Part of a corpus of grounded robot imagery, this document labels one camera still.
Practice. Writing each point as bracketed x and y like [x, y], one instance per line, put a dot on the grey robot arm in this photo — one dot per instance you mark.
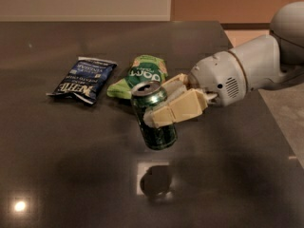
[271, 62]

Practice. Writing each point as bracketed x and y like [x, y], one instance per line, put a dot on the green soda can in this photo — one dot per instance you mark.
[146, 98]

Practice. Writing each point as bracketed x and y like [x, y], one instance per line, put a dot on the green snack bag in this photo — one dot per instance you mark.
[144, 68]

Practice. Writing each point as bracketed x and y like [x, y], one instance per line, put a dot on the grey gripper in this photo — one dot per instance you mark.
[218, 75]

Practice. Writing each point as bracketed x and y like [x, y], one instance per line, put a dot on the blue chip bag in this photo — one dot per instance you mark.
[85, 79]

